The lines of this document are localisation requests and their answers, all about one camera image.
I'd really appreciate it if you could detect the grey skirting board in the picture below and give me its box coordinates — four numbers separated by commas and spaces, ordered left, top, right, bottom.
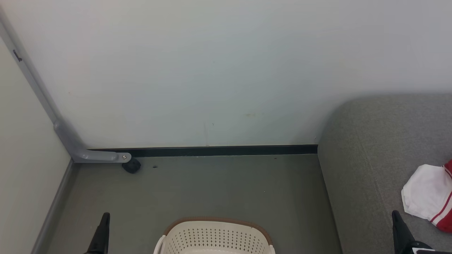
31, 161, 75, 254

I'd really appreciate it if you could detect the grey metal frame post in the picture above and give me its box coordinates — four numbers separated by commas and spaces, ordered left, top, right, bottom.
0, 7, 132, 163

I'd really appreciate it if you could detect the black baseboard strip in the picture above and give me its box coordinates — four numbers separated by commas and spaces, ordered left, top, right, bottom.
88, 145, 318, 158

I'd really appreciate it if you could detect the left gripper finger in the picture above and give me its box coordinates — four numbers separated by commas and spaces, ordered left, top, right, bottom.
87, 212, 111, 254

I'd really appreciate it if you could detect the red and white jersey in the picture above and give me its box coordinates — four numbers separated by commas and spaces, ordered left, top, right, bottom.
401, 159, 452, 233

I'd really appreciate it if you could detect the beige perforated laundry basket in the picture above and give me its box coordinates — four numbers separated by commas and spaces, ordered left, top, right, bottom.
153, 217, 276, 254

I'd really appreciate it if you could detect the grey fabric sofa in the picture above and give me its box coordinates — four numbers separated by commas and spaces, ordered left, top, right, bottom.
317, 92, 452, 254

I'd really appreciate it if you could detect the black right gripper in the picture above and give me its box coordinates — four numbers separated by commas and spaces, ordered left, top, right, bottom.
392, 210, 452, 254

